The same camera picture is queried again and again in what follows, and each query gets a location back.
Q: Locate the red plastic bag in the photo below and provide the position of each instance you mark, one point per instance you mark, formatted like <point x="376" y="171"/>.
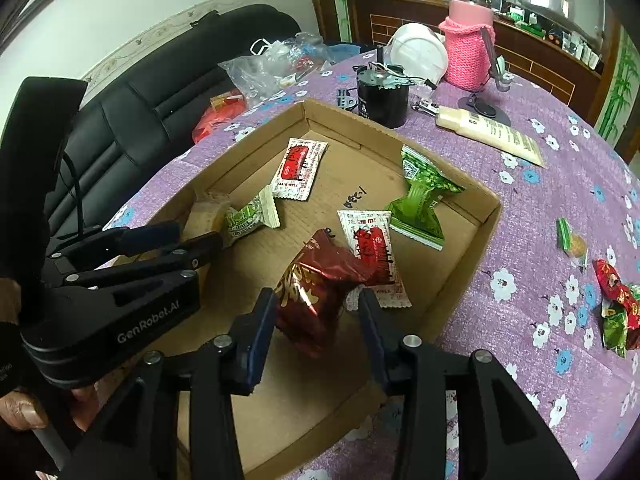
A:
<point x="215" y="120"/>

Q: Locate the pink knitted bottle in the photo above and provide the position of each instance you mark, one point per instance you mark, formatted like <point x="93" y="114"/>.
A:
<point x="467" y="45"/>

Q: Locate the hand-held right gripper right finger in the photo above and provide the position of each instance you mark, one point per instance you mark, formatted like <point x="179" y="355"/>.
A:
<point x="372" y="340"/>

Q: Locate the black leather sofa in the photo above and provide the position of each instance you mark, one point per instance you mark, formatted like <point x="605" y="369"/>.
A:
<point x="175" y="85"/>

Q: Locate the plain red snack packet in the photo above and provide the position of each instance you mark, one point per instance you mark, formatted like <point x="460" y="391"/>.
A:
<point x="635" y="332"/>

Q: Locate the white round container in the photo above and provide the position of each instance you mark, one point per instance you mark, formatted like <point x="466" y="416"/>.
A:
<point x="417" y="52"/>

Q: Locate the shallow cardboard box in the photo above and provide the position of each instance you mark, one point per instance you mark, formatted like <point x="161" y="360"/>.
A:
<point x="310" y="200"/>

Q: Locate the white red snack packet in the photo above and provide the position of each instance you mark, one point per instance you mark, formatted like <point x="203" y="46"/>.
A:
<point x="370" y="245"/>
<point x="300" y="167"/>

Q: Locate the round cake packet green ends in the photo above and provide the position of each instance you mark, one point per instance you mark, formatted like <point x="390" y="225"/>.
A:
<point x="575" y="245"/>

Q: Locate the blue plastic bag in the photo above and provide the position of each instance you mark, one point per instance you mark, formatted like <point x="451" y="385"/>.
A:
<point x="345" y="51"/>

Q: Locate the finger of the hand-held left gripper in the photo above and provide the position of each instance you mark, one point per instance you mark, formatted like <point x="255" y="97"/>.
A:
<point x="150" y="237"/>
<point x="195" y="255"/>

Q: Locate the clear plastic bags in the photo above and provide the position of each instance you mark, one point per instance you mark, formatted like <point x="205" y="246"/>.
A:
<point x="265" y="72"/>

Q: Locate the red green printed snack packet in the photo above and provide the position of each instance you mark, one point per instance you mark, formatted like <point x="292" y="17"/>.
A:
<point x="615" y="280"/>

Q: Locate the green white snack packet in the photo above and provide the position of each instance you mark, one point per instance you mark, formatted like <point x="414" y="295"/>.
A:
<point x="250" y="215"/>

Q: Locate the black phone stand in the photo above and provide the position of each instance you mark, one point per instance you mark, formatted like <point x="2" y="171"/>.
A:
<point x="487" y="107"/>

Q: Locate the cream squeeze tube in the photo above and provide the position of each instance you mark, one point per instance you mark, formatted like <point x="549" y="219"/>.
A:
<point x="490" y="132"/>

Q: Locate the black cylindrical motor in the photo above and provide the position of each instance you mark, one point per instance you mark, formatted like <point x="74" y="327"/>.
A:
<point x="382" y="97"/>

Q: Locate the person's left hand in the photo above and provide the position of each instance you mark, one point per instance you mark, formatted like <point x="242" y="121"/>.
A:
<point x="25" y="410"/>

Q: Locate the metal nail clippers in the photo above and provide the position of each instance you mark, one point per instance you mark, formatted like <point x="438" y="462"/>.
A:
<point x="425" y="106"/>

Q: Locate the wooden counter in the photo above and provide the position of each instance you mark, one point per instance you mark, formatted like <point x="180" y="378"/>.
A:
<point x="540" y="55"/>

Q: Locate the dark red gold-print snack packet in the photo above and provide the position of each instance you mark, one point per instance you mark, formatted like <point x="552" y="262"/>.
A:
<point x="315" y="295"/>

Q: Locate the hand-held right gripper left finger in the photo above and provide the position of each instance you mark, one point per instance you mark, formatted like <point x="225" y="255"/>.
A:
<point x="257" y="340"/>

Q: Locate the green bamboo wall sticker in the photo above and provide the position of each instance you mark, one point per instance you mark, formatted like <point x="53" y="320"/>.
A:
<point x="617" y="90"/>

